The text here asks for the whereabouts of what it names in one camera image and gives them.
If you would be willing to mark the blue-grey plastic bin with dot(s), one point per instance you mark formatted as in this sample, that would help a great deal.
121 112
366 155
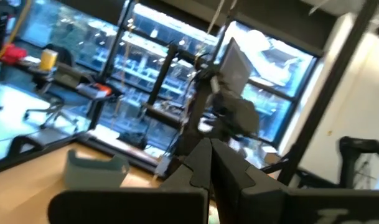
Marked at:
92 174

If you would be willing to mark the black office chair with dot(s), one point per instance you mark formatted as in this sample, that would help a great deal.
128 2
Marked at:
61 54

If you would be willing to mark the grey monitor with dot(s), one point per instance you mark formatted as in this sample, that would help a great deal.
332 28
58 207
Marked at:
236 68

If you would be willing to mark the black monitor stand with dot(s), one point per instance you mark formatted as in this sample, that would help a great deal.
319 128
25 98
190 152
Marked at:
239 118

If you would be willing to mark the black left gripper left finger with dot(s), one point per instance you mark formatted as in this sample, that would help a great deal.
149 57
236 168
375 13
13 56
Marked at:
130 205

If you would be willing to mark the yellow container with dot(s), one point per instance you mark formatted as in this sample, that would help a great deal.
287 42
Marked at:
48 59

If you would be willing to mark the red box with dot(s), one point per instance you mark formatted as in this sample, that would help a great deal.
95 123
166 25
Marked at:
13 54

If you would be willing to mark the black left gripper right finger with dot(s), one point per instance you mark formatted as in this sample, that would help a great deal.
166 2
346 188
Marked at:
270 205

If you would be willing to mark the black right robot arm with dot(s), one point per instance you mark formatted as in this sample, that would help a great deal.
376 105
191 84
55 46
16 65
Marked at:
351 161

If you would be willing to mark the black frame post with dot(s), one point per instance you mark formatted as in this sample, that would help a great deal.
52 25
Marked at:
326 93

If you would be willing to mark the dark desk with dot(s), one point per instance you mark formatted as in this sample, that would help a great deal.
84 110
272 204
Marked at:
68 77

